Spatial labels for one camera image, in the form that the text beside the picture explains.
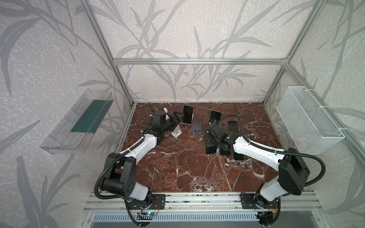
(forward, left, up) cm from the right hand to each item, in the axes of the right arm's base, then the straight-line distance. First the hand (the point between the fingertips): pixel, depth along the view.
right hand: (209, 133), depth 87 cm
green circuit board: (-40, +31, -11) cm, 52 cm away
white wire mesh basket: (-11, -43, +22) cm, 49 cm away
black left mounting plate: (-35, +28, -10) cm, 46 cm away
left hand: (+9, +15, +10) cm, 20 cm away
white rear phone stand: (+20, +10, -9) cm, 24 cm away
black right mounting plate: (-35, -18, -10) cm, 41 cm away
